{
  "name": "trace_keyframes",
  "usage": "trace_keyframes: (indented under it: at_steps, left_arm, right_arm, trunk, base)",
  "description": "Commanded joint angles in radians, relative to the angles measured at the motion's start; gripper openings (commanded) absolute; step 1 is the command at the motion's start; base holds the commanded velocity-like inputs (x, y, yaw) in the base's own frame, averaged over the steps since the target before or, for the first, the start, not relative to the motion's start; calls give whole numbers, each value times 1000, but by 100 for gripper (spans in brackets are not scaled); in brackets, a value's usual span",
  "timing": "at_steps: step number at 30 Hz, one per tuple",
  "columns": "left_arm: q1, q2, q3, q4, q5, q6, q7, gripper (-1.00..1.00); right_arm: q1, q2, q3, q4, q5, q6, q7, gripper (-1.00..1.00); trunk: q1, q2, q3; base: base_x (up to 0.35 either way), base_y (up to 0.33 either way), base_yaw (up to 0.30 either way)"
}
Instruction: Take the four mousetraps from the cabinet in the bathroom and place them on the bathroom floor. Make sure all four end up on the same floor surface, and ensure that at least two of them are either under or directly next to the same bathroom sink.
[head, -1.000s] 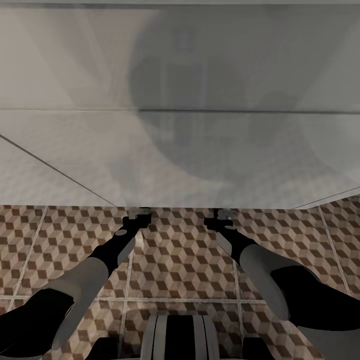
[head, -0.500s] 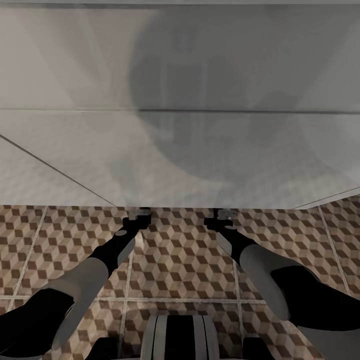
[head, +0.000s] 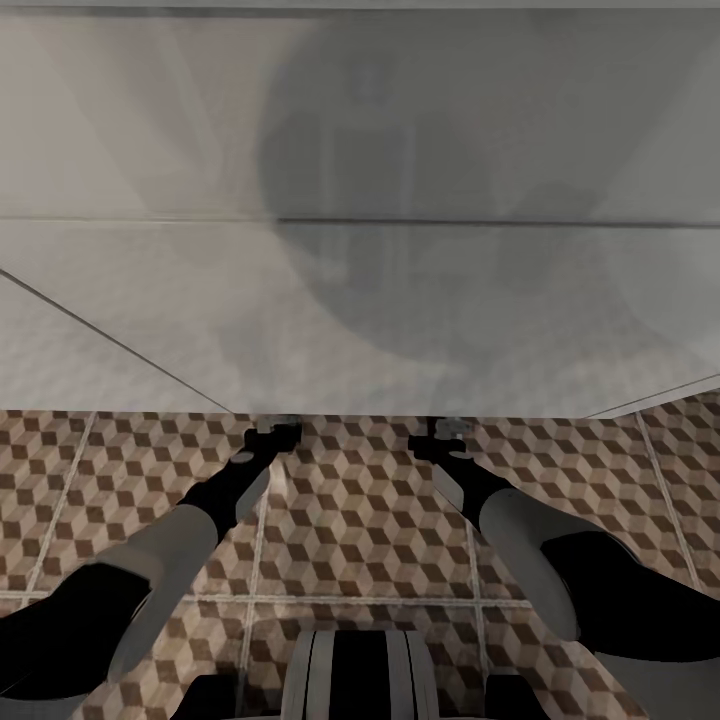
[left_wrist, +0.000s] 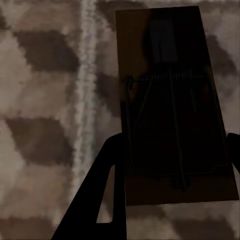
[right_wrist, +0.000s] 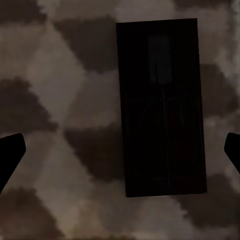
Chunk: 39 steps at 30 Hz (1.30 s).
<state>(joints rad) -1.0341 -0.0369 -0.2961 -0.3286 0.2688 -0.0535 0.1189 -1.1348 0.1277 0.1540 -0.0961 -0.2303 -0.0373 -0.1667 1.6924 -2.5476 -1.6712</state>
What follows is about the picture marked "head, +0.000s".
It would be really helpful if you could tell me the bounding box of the mousetrap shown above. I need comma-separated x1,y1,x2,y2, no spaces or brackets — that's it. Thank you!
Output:
278,416,439,437

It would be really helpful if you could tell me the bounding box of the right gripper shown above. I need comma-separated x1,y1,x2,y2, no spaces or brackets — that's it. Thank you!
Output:
408,435,465,463

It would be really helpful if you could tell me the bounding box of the robot trunk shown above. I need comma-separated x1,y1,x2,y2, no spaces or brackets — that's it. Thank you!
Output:
280,630,440,720

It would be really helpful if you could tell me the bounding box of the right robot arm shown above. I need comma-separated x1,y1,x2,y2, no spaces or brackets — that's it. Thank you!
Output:
408,417,720,720

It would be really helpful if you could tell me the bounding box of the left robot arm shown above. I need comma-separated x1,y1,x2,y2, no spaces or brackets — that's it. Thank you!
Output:
0,414,302,720

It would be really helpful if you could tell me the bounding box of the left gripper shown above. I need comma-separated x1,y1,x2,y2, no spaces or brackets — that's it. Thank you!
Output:
244,425,302,461

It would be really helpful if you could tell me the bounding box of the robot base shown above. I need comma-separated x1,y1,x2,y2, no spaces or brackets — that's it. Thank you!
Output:
172,675,548,720

